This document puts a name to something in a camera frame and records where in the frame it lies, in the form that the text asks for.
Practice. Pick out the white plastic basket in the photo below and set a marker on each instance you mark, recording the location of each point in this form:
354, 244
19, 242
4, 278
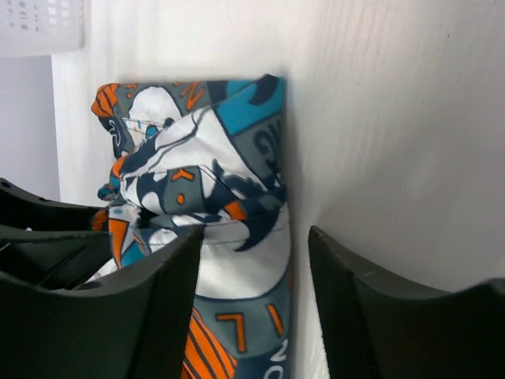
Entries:
41, 27

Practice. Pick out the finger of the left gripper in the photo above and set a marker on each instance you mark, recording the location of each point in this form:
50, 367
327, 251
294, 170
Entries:
48, 243

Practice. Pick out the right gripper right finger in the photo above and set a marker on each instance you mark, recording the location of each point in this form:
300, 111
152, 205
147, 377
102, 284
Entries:
377, 324

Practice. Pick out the blue patterned shorts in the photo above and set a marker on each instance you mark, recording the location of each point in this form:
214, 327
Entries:
207, 154

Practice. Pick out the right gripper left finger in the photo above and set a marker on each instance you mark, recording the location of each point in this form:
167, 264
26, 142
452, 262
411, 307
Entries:
132, 323

